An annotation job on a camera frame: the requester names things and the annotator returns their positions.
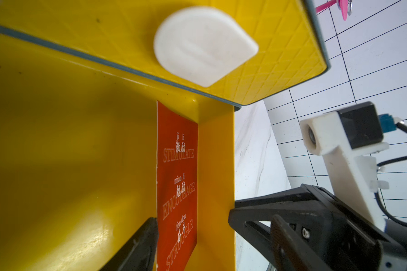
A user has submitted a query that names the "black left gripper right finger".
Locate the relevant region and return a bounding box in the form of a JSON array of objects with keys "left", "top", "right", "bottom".
[{"left": 270, "top": 215, "right": 331, "bottom": 271}]

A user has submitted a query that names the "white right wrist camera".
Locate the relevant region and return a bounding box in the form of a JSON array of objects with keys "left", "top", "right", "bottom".
[{"left": 300, "top": 102, "right": 389, "bottom": 231}]

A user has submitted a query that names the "teal drawer cabinet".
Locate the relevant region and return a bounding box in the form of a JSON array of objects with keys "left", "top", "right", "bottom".
[{"left": 0, "top": 1, "right": 330, "bottom": 106}]

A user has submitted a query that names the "red postcard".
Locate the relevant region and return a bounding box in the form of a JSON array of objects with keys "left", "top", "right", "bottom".
[{"left": 156, "top": 102, "right": 199, "bottom": 271}]

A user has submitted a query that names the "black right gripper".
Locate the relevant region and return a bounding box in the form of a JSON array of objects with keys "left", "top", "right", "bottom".
[{"left": 228, "top": 185, "right": 407, "bottom": 271}]

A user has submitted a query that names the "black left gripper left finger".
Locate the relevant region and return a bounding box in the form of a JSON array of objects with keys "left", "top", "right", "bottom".
[{"left": 100, "top": 217, "right": 159, "bottom": 271}]

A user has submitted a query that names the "chrome stand with pink cups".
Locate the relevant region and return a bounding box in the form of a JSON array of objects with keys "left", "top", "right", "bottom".
[{"left": 315, "top": 0, "right": 353, "bottom": 21}]

